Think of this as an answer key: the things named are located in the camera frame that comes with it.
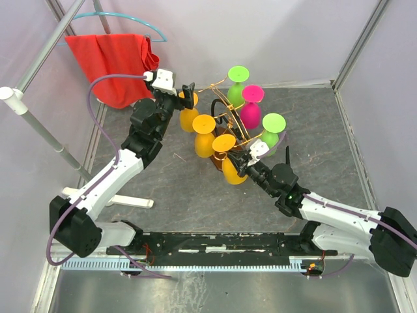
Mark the white drying rack stand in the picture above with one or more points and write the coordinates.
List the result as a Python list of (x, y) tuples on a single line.
[(32, 172)]

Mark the pink plastic wine glass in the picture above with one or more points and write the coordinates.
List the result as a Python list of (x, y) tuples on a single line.
[(250, 113)]

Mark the green plastic wine glass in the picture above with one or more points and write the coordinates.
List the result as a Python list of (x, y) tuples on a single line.
[(238, 75)]

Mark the aluminium frame post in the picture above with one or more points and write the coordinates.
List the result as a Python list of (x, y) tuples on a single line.
[(360, 43)]

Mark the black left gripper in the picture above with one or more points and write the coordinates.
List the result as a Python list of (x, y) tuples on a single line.
[(187, 103)]

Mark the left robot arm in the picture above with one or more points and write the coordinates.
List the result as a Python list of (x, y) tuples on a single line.
[(73, 220)]

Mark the gold wire wine glass rack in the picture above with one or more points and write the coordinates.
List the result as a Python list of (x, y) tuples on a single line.
[(227, 120)]

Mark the teal wire hanger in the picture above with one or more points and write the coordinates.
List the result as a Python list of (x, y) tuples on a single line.
[(153, 33)]

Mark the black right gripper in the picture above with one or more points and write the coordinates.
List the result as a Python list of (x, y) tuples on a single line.
[(240, 162)]

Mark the yellow plastic wine glass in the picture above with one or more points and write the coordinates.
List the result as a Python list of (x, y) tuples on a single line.
[(186, 118)]

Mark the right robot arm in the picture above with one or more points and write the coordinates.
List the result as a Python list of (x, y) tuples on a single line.
[(385, 237)]

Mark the red cloth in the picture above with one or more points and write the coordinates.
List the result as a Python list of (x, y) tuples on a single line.
[(100, 55)]

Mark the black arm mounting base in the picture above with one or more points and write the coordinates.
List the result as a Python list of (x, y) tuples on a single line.
[(223, 249)]

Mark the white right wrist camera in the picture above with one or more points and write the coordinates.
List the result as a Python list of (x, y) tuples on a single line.
[(257, 148)]

